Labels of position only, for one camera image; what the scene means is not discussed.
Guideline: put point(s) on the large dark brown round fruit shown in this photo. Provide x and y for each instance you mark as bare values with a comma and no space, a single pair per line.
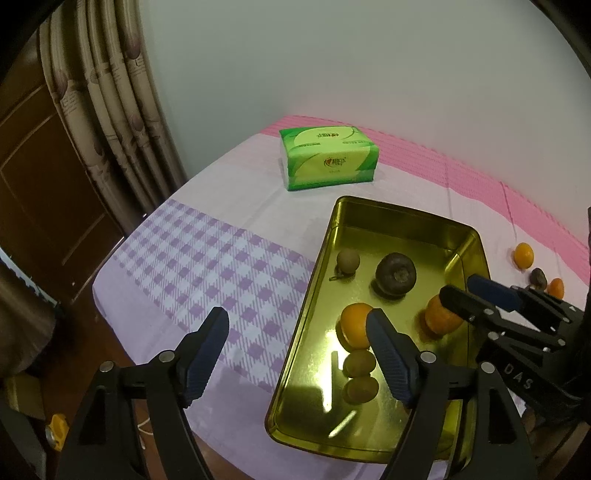
395,274

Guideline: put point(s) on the gold metal tin tray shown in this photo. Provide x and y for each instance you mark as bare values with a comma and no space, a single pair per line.
314,397

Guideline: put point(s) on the cardboard box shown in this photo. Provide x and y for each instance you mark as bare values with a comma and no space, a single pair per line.
23,397

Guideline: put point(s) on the green tissue pack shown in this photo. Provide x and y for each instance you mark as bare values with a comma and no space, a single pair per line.
328,157

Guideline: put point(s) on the small brown longan with stem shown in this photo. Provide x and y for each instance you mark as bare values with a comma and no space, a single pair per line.
347,262

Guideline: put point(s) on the brown wooden door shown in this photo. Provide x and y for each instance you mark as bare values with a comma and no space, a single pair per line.
41,184

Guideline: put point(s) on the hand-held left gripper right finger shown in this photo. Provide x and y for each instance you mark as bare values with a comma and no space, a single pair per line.
392,355

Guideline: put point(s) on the beige patterned curtain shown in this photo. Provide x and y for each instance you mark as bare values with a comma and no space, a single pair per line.
115,115

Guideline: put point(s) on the orange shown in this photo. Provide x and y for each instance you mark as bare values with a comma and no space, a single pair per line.
353,330
438,321
555,287
524,255

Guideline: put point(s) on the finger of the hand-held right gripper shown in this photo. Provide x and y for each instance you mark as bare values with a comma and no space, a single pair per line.
494,290
461,302

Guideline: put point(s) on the yellow toy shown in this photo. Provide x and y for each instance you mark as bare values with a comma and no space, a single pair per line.
57,430

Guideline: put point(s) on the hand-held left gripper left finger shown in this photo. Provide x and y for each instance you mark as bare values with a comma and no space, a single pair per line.
203,360

